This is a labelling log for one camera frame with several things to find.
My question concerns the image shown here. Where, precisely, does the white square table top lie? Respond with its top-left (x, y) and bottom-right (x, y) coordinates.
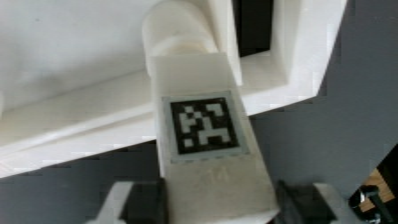
top-left (0, 0), bottom-right (348, 178)

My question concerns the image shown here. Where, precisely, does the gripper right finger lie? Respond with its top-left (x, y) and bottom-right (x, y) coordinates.
top-left (314, 183), bottom-right (357, 224)

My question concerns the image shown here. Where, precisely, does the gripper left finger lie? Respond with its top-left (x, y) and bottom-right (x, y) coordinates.
top-left (87, 181), bottom-right (133, 224)

